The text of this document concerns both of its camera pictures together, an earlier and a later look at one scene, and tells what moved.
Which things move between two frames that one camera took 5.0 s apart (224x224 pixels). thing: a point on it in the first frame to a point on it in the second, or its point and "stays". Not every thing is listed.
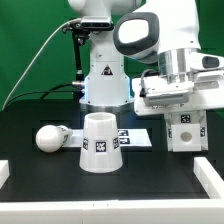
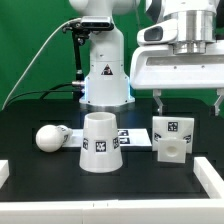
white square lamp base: x=186 y=131 to x=173 y=138
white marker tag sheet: x=126 y=138 stays
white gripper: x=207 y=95 to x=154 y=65
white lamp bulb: x=50 y=138 stays
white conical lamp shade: x=101 y=150 stays
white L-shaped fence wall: x=146 y=211 stays
